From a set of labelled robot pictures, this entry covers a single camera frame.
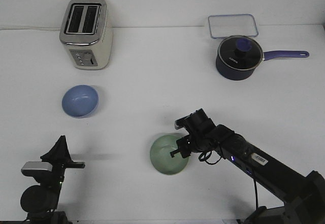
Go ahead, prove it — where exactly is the silver two-slot toaster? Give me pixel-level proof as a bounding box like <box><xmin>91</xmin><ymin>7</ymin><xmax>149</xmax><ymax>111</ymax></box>
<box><xmin>59</xmin><ymin>0</ymin><xmax>113</xmax><ymax>70</ymax></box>

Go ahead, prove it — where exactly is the clear blue-rimmed container lid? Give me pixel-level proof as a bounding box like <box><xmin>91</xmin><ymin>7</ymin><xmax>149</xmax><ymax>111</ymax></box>
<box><xmin>208</xmin><ymin>14</ymin><xmax>258</xmax><ymax>39</ymax></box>

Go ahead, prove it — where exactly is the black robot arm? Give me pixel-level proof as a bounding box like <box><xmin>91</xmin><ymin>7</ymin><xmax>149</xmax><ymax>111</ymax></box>
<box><xmin>170</xmin><ymin>109</ymin><xmax>324</xmax><ymax>223</ymax></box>
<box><xmin>20</xmin><ymin>135</ymin><xmax>85</xmax><ymax>223</ymax></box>

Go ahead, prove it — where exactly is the white toaster power cord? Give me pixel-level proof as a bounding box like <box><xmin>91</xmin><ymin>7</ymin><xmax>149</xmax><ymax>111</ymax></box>
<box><xmin>0</xmin><ymin>26</ymin><xmax>62</xmax><ymax>31</ymax></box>

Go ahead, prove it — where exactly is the dark blue saucepan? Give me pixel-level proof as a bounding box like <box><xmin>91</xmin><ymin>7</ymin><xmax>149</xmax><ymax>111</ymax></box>
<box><xmin>215</xmin><ymin>50</ymin><xmax>309</xmax><ymax>81</ymax></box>

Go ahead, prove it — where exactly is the blue bowl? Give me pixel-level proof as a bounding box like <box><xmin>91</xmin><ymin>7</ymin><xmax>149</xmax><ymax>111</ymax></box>
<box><xmin>61</xmin><ymin>84</ymin><xmax>99</xmax><ymax>118</ymax></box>

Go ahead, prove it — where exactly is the green bowl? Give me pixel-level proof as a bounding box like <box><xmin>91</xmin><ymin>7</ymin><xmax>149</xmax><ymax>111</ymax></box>
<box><xmin>149</xmin><ymin>135</ymin><xmax>189</xmax><ymax>175</ymax></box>

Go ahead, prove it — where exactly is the glass pot lid blue knob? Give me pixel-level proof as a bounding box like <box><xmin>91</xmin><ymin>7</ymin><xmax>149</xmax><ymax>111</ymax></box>
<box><xmin>218</xmin><ymin>36</ymin><xmax>263</xmax><ymax>71</ymax></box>

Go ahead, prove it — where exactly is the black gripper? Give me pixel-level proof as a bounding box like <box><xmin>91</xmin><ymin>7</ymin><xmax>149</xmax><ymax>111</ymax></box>
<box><xmin>170</xmin><ymin>109</ymin><xmax>221</xmax><ymax>158</ymax></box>
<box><xmin>40</xmin><ymin>135</ymin><xmax>85</xmax><ymax>183</ymax></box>

